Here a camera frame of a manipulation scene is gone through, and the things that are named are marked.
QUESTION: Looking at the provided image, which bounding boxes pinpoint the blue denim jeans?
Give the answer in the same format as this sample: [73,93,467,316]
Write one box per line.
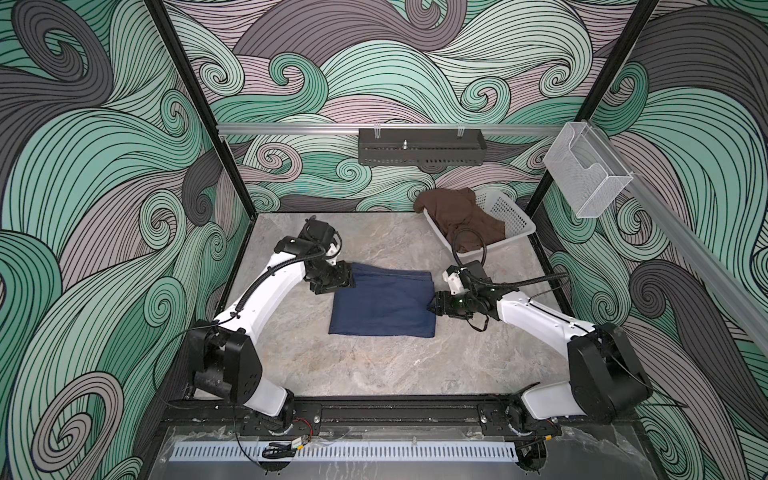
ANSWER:
[328,263,436,338]

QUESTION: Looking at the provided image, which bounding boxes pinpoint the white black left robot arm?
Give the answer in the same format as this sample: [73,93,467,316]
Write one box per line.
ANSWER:
[187,216,354,427]

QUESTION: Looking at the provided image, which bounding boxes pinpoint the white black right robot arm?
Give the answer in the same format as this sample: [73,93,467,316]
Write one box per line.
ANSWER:
[429,286,653,423]

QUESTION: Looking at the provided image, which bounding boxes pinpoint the brown trousers in basket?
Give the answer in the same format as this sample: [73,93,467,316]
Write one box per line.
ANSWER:
[414,188,506,246]

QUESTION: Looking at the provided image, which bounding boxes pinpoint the white plastic laundry basket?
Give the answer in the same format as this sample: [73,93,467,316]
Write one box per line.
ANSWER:
[421,191,536,260]

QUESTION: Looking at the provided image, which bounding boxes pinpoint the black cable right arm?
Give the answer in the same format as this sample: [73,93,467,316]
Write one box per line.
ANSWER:
[449,226,570,292]

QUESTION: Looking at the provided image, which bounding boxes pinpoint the clear wire mesh bin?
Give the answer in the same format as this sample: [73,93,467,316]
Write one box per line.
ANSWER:
[544,121,633,218]

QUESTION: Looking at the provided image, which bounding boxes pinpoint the white slotted cable duct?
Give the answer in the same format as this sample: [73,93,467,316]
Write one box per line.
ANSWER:
[169,441,518,463]

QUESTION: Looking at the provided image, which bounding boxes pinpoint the red black wires connector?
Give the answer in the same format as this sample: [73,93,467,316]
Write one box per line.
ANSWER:
[233,418,314,473]

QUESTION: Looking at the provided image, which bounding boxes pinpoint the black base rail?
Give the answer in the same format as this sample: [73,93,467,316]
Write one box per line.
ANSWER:
[161,394,605,438]

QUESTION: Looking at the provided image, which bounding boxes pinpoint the aluminium rail back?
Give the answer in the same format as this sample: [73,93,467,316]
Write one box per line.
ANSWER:
[217,122,563,137]

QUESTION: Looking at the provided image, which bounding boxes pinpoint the aluminium rail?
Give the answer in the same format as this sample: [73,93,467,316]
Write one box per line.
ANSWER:
[217,122,563,137]
[594,127,767,352]

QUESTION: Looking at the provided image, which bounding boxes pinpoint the aluminium rail right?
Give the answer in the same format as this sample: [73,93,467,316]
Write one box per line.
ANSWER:
[594,127,767,352]

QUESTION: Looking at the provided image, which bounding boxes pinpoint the black corner frame post left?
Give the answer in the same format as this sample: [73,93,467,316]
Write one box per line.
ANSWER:
[144,0,258,221]

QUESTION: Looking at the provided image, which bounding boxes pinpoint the black corner frame post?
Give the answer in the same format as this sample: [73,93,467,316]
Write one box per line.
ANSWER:
[144,0,258,221]
[526,1,658,216]

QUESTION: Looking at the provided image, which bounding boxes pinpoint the black corner frame post right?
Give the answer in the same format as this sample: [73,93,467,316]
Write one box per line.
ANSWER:
[526,1,658,216]

